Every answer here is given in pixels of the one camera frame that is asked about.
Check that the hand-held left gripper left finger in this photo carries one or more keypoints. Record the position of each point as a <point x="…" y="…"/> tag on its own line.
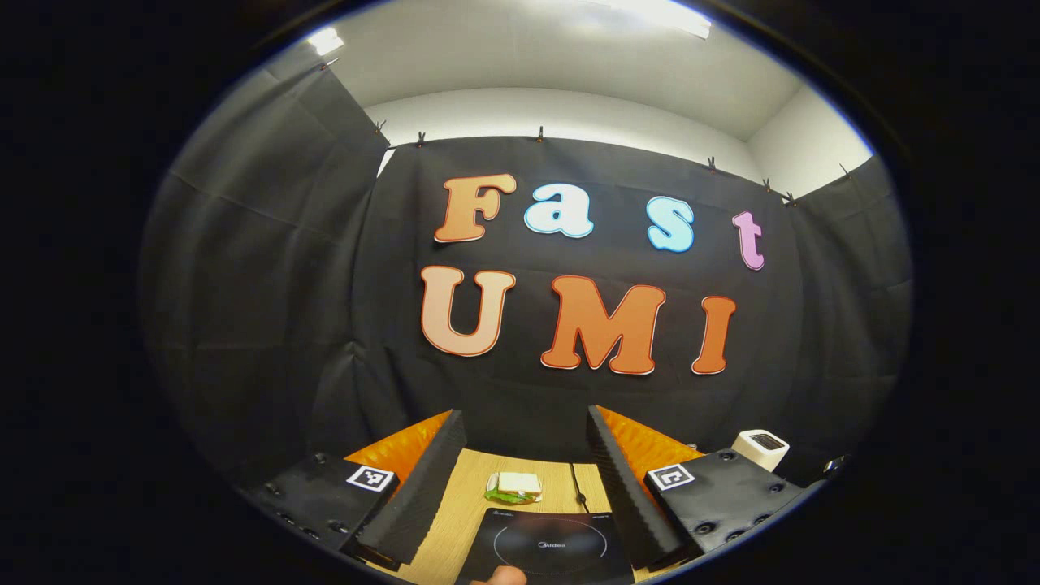
<point x="422" y="496"/>

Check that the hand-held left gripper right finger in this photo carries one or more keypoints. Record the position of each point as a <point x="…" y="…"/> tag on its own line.
<point x="621" y="496"/>

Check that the black induction cooktop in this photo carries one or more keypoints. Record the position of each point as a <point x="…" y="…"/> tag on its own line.
<point x="552" y="546"/>

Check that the sandwich with lettuce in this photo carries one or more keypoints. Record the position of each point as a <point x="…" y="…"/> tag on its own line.
<point x="517" y="484"/>

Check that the white toaster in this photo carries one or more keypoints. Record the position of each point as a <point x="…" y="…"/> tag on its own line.
<point x="760" y="451"/>

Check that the black backdrop cloth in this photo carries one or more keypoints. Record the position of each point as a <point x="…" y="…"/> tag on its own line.
<point x="325" y="284"/>

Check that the large ceiling light panel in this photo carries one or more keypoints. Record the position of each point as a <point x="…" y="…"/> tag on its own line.
<point x="658" y="15"/>

